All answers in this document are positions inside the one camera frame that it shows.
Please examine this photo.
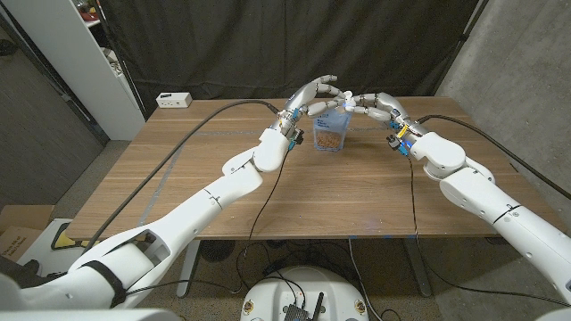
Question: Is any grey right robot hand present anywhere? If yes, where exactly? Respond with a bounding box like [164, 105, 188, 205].
[354, 92, 429, 136]

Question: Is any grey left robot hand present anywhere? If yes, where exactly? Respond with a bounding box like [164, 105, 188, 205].
[276, 74, 353, 135]

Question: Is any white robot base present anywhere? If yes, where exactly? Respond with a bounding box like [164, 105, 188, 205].
[239, 266, 370, 321]

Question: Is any blue almond food bag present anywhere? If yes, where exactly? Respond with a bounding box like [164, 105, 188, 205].
[312, 110, 353, 153]

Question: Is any black backdrop stand pole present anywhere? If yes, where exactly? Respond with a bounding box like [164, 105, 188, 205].
[433, 0, 490, 98]
[93, 0, 148, 119]

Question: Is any black backdrop curtain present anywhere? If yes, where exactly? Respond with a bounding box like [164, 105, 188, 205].
[98, 0, 481, 119]

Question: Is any white power strip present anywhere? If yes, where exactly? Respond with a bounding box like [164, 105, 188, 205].
[155, 92, 194, 109]

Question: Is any grey table leg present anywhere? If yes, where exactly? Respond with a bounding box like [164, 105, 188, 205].
[401, 238, 434, 299]

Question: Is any round black floor fan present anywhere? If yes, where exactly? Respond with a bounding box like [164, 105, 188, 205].
[199, 239, 236, 263]

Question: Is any white table leg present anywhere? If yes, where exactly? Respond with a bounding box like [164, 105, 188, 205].
[176, 239, 202, 299]

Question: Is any black antenna module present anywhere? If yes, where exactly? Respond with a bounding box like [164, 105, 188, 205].
[283, 292, 326, 321]

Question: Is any white shelf cabinet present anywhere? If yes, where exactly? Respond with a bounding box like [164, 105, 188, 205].
[0, 0, 146, 142]

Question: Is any brown cardboard box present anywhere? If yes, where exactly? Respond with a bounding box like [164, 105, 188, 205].
[0, 204, 55, 262]

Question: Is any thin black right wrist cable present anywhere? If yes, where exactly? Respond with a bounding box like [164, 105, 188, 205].
[406, 153, 571, 309]

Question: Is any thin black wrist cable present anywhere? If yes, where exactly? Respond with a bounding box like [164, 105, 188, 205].
[127, 149, 291, 295]
[406, 153, 571, 309]

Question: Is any thin black left wrist cable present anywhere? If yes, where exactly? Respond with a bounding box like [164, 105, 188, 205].
[127, 149, 291, 295]

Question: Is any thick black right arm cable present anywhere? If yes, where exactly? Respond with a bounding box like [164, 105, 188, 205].
[417, 114, 571, 201]

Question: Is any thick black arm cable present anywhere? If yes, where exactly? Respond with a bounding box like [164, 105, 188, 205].
[82, 99, 280, 254]
[417, 114, 571, 201]

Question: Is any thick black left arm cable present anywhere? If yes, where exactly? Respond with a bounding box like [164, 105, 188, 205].
[82, 99, 280, 254]

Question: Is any grey floor cable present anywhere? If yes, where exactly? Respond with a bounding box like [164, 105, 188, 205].
[347, 238, 384, 321]

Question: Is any black floor cable tangle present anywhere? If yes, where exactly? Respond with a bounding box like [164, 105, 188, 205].
[235, 240, 353, 295]

